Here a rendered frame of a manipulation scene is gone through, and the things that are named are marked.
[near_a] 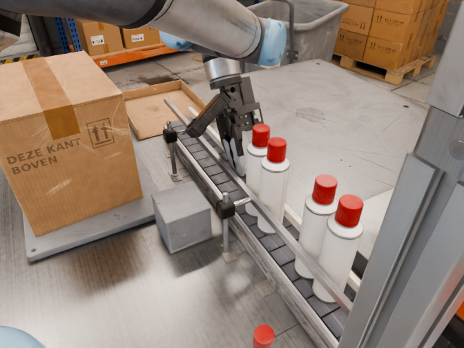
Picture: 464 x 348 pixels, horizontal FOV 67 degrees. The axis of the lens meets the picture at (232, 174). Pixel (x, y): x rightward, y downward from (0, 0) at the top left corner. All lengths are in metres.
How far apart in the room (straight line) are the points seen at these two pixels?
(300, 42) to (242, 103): 1.84
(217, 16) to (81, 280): 0.55
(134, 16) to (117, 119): 0.42
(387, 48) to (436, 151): 3.71
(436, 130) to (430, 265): 0.07
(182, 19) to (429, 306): 0.34
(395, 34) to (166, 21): 3.52
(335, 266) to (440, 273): 0.36
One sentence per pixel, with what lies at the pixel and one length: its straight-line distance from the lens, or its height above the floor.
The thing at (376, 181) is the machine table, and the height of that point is 0.83.
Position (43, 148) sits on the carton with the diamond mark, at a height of 1.05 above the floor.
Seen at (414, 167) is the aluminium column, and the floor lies 1.30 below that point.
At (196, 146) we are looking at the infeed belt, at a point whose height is 0.88.
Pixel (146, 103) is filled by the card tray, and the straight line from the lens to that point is 1.35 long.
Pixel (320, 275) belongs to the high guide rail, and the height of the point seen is 0.96.
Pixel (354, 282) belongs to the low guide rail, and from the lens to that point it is 0.64.
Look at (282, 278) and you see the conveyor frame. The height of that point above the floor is 0.88.
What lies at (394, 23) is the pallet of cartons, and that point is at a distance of 3.83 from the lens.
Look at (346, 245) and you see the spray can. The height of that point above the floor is 1.02.
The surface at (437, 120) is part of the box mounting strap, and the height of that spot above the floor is 1.33.
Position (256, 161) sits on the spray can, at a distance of 0.66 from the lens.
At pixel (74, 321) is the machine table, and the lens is 0.72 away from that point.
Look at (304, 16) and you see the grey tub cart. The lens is 3.36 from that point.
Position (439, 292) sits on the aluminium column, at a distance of 0.22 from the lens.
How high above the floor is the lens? 1.41
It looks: 37 degrees down
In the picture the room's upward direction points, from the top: straight up
